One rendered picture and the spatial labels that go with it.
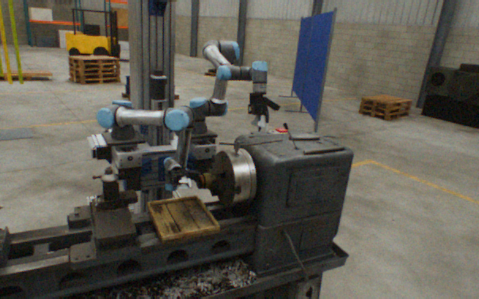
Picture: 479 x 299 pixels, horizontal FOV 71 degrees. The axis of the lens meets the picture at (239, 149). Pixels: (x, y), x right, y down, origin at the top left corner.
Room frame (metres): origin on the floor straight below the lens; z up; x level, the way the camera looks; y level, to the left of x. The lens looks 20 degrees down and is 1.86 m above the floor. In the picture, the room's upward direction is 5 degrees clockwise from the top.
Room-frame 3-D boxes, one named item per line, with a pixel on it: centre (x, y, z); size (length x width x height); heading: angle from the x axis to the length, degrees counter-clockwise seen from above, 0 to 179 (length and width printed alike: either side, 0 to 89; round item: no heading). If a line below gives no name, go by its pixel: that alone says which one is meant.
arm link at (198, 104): (2.26, 0.30, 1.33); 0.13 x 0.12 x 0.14; 115
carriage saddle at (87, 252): (1.39, 0.63, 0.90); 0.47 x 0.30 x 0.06; 28
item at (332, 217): (1.90, -0.32, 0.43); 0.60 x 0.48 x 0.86; 118
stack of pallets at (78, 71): (10.26, 4.57, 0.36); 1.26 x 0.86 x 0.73; 140
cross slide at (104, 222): (1.42, 0.60, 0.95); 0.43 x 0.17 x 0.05; 28
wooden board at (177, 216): (1.57, 0.28, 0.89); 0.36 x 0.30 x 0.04; 28
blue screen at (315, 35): (8.40, -1.47, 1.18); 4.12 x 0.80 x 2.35; 0
